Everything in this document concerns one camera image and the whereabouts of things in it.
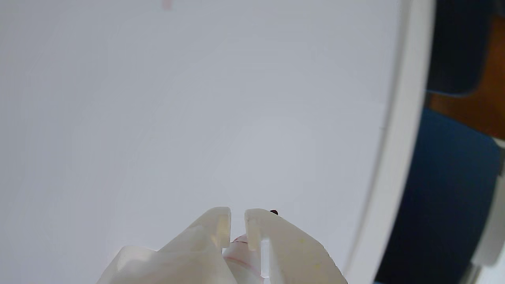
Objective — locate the white whiteboard with aluminium frame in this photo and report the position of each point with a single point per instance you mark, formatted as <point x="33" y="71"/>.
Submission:
<point x="158" y="118"/>

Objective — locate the brown wooden door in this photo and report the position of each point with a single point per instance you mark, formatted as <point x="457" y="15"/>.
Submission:
<point x="489" y="98"/>

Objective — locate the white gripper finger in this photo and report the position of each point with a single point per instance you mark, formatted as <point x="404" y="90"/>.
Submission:
<point x="189" y="256"/>
<point x="292" y="256"/>

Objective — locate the blue chair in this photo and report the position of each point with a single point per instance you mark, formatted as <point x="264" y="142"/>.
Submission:
<point x="442" y="197"/>

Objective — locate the red whiteboard marker pen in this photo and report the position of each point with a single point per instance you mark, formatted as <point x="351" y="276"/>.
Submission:
<point x="241" y="258"/>

